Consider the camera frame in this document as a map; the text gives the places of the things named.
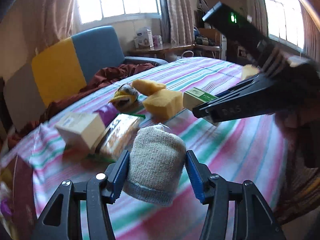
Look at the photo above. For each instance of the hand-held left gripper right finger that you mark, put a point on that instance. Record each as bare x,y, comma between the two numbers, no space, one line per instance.
197,180

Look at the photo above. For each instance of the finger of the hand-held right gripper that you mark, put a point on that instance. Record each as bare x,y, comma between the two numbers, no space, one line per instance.
240,86
225,110

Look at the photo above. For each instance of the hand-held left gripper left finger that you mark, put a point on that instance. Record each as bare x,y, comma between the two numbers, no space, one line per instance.
118,177

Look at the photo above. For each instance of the small green label box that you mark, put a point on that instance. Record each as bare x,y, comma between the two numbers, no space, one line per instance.
195,97

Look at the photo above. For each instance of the grey sock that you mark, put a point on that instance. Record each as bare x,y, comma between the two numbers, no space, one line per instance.
155,160

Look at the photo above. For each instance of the yellow sponge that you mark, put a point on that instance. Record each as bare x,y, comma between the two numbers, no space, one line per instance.
162,103
250,71
147,85

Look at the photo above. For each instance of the gold tin box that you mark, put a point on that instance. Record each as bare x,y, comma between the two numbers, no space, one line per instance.
23,192

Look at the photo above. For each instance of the person's right hand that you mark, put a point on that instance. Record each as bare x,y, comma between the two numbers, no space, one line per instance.
300,130

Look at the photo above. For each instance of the bright window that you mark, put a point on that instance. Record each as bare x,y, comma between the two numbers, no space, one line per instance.
117,0
282,12

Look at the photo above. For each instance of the striped bed sheet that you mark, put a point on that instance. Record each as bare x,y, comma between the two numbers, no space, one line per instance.
225,155

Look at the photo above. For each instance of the orange snack packet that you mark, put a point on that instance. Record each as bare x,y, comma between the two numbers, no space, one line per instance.
120,136

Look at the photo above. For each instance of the cluttered wooden shelf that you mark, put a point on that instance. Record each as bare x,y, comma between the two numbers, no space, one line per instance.
207,42

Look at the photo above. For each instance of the white carton box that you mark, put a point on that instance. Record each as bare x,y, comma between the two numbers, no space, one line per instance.
82,132

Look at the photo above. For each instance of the pink curtain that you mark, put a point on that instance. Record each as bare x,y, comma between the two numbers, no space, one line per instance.
177,10
55,10
312,30

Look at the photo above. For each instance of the purple packet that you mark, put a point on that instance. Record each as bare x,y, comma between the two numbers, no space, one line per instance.
107,112

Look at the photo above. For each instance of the yellow striped sock ball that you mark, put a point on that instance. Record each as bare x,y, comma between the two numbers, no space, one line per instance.
125,93

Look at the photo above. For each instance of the wooden side table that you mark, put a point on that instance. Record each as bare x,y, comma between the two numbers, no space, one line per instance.
162,48

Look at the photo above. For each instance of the small purple printed pack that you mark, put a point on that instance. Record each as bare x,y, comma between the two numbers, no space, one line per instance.
157,41

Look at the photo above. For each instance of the maroon cloth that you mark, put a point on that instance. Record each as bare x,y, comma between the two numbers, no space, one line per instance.
110,73

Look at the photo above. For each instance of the white printed box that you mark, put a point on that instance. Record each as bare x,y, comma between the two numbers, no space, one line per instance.
143,38

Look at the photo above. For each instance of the grey yellow blue sofa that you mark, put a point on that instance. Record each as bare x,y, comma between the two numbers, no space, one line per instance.
57,67

